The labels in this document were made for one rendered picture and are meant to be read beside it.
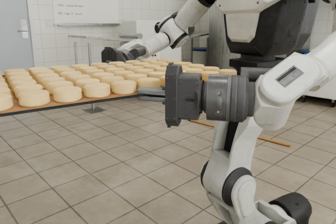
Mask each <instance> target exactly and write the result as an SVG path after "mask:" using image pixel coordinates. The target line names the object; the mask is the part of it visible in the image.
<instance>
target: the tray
mask: <svg viewBox="0 0 336 224"><path fill-rule="evenodd" d="M148 95H151V94H142V93H141V94H134V95H127V96H120V97H113V98H106V99H99V100H91V101H84V102H77V103H70V104H63V105H56V106H49V107H42V108H35V109H28V110H21V111H13V112H6V113H0V117H4V116H11V115H18V114H25V113H32V112H39V111H45V110H52V109H59V108H66V107H73V106H80V105H86V104H93V103H100V102H107V101H114V100H121V99H127V98H134V97H141V96H148Z"/></svg>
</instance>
